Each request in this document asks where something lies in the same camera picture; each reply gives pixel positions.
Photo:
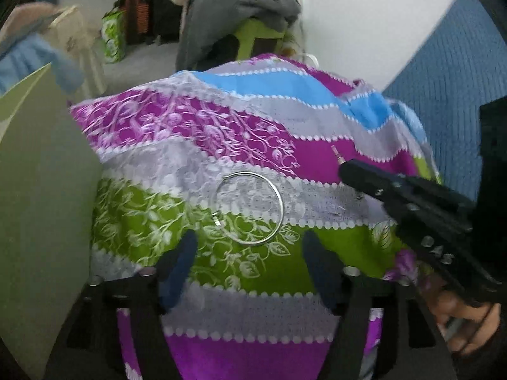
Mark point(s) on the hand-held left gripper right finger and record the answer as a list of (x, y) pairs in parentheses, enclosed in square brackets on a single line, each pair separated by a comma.
[(320, 271)]

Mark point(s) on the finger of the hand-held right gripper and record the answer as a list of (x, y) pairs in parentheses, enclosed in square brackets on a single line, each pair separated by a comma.
[(420, 221), (380, 180)]

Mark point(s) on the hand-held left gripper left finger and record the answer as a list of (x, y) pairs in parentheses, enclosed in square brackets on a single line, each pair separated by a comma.
[(179, 271)]

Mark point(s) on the pale green box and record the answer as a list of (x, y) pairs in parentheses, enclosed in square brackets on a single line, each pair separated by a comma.
[(43, 206)]

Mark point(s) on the person's right forearm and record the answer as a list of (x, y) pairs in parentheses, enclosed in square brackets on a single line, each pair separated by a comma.
[(489, 356)]

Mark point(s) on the person's right hand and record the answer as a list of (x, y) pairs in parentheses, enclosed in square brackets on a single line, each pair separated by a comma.
[(463, 324)]

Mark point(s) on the blue quilted headboard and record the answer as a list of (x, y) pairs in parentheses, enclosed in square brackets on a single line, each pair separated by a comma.
[(443, 87)]

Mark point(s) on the colourful printed blanket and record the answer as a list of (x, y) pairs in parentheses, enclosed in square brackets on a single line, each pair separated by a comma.
[(257, 126)]

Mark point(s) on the green plastic stool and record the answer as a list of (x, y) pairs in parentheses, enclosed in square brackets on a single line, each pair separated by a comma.
[(257, 35)]

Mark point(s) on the grey fleece garment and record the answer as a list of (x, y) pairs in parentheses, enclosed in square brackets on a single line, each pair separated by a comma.
[(237, 4)]

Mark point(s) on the green patterned bag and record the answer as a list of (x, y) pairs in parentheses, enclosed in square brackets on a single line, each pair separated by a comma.
[(113, 35)]

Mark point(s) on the light blue sheet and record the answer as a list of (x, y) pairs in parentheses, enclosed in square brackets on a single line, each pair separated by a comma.
[(35, 63)]

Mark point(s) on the red suitcase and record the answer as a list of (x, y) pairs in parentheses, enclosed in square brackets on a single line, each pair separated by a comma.
[(136, 19)]

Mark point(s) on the beige floral bag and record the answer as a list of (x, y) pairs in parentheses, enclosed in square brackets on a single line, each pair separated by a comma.
[(75, 35)]

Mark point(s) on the black suitcase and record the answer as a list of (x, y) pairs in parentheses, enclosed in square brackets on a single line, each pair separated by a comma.
[(166, 8)]

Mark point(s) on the pink cream pillow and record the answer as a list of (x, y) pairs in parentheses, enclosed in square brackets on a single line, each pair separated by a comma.
[(23, 19)]

